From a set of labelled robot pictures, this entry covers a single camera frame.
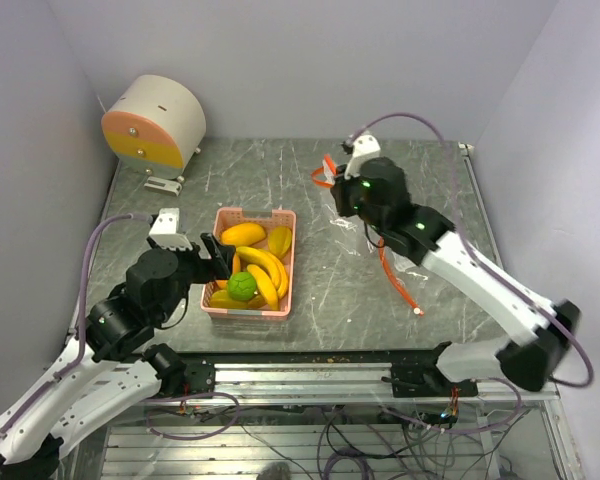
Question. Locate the round cream drawer box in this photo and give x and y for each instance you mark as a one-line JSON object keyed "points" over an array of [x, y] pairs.
{"points": [[155, 127]]}

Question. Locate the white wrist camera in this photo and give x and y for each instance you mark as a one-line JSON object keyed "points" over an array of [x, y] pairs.
{"points": [[166, 231], [360, 149]]}

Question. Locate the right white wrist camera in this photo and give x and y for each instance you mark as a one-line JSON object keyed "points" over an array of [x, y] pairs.
{"points": [[360, 149]]}

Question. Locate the aluminium mounting rail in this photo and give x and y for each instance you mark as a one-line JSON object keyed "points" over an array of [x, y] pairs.
{"points": [[307, 383]]}

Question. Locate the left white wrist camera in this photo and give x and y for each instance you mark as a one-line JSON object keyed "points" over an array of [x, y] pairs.
{"points": [[166, 231]]}

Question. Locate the white metal latch piece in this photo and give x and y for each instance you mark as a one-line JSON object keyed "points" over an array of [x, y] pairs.
{"points": [[170, 187]]}

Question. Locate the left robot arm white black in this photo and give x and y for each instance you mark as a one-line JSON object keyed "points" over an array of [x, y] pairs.
{"points": [[93, 379]]}

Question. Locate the orange toy fruit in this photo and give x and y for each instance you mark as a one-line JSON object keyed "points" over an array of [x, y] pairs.
{"points": [[235, 267]]}

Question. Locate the green round toy fruit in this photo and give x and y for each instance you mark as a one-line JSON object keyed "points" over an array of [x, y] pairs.
{"points": [[242, 286]]}

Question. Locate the yellow toy banana bunch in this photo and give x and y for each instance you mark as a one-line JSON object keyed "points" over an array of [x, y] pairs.
{"points": [[269, 273]]}

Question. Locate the pink plastic basket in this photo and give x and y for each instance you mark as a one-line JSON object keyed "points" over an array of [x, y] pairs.
{"points": [[257, 308]]}

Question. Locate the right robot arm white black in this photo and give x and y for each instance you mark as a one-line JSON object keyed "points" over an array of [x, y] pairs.
{"points": [[536, 329]]}

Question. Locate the yellow toy mango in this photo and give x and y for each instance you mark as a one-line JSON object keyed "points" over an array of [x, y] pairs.
{"points": [[243, 234]]}

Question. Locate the yellow starfruit slice toy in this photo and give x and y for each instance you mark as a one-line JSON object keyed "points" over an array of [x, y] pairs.
{"points": [[221, 299]]}

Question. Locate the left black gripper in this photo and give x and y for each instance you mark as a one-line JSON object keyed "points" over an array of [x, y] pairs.
{"points": [[219, 266]]}

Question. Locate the clear zip bag red zipper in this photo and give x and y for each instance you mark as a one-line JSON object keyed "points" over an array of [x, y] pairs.
{"points": [[324, 175]]}

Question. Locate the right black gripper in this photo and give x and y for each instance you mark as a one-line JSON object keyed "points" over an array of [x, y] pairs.
{"points": [[339, 191]]}

